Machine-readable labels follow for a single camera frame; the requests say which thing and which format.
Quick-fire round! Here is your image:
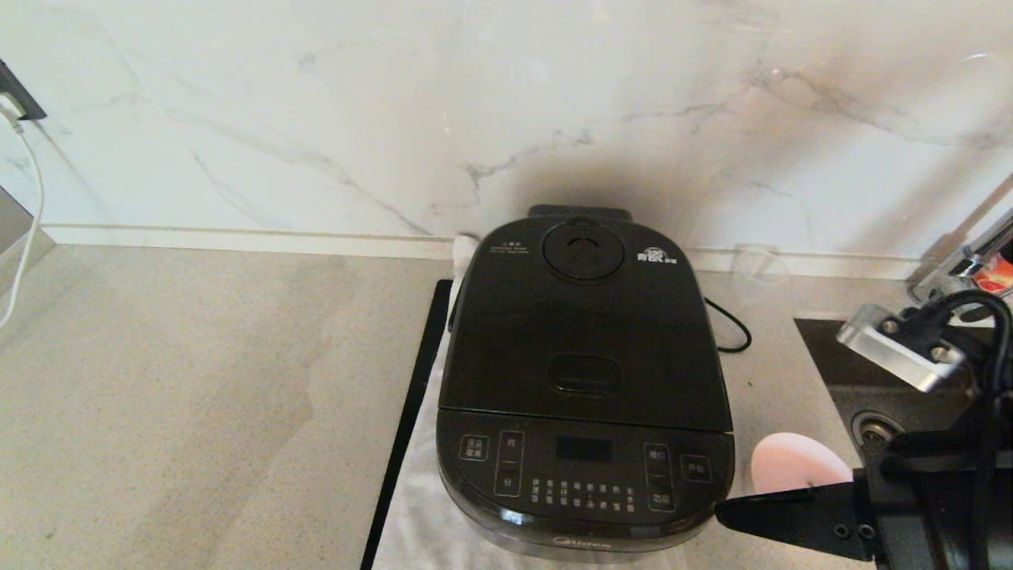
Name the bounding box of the white round bowl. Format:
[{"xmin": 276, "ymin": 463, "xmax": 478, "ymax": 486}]
[{"xmin": 749, "ymin": 433, "xmax": 857, "ymax": 498}]

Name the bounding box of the metal sink drain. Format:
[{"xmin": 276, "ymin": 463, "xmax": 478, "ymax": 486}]
[{"xmin": 853, "ymin": 412, "xmax": 899, "ymax": 462}]

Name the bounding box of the stainless steel sink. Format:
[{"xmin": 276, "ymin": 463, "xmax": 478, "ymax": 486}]
[{"xmin": 794, "ymin": 318, "xmax": 1013, "ymax": 468}]

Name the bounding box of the clear plastic cup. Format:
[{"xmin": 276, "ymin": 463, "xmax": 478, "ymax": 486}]
[{"xmin": 730, "ymin": 244, "xmax": 791, "ymax": 306}]

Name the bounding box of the orange object behind faucet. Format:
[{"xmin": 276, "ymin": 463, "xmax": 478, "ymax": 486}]
[{"xmin": 980, "ymin": 257, "xmax": 1013, "ymax": 298}]

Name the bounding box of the chrome faucet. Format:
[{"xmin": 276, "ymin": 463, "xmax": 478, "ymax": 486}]
[{"xmin": 909, "ymin": 210, "xmax": 1013, "ymax": 310}]

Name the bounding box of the white towel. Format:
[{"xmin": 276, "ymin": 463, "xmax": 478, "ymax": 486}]
[{"xmin": 372, "ymin": 234, "xmax": 689, "ymax": 570}]

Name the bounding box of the black flat strip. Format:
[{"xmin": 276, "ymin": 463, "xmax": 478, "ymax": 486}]
[{"xmin": 360, "ymin": 279, "xmax": 453, "ymax": 570}]

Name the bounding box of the grey side panel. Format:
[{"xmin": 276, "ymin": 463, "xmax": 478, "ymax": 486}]
[{"xmin": 0, "ymin": 186, "xmax": 56, "ymax": 278}]

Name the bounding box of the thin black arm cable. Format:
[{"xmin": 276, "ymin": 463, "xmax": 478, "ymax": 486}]
[{"xmin": 886, "ymin": 289, "xmax": 1013, "ymax": 570}]

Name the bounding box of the black power cord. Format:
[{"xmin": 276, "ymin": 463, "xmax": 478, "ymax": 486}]
[{"xmin": 703, "ymin": 296, "xmax": 751, "ymax": 354}]

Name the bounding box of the white cable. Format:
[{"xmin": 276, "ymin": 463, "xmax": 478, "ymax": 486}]
[{"xmin": 0, "ymin": 119, "xmax": 47, "ymax": 329}]

